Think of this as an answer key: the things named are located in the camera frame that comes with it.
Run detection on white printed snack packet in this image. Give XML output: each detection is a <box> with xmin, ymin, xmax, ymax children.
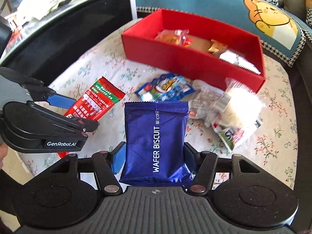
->
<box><xmin>188</xmin><ymin>80</ymin><xmax>224</xmax><ymax>128</ymax></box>

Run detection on blue bear sofa blanket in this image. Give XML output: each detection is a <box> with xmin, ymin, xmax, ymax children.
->
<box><xmin>136</xmin><ymin>0</ymin><xmax>311</xmax><ymax>66</ymax></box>

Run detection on blue candy snack bag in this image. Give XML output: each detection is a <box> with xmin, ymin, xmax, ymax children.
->
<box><xmin>135</xmin><ymin>73</ymin><xmax>195</xmax><ymax>102</ymax></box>

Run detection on red cardboard box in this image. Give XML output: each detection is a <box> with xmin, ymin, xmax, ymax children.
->
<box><xmin>122</xmin><ymin>9</ymin><xmax>266</xmax><ymax>92</ymax></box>

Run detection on red green snack packet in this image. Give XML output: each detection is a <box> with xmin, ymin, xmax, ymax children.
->
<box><xmin>63</xmin><ymin>77</ymin><xmax>125</xmax><ymax>157</ymax></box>

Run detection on clear bread bun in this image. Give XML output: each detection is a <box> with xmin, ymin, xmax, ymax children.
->
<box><xmin>213</xmin><ymin>78</ymin><xmax>265</xmax><ymax>129</ymax></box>

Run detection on round cake clear wrapper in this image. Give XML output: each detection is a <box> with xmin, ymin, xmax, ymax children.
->
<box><xmin>155</xmin><ymin>30</ymin><xmax>193</xmax><ymax>47</ymax></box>

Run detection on white Kaprons wafer pack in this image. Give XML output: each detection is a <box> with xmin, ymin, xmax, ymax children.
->
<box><xmin>211</xmin><ymin>118</ymin><xmax>263</xmax><ymax>151</ymax></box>

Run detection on blue wafer biscuit pack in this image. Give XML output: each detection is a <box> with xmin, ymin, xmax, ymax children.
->
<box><xmin>120</xmin><ymin>101</ymin><xmax>192</xmax><ymax>186</ymax></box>

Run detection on white red snack pack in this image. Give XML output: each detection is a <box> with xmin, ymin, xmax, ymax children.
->
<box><xmin>217</xmin><ymin>49</ymin><xmax>261</xmax><ymax>75</ymax></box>

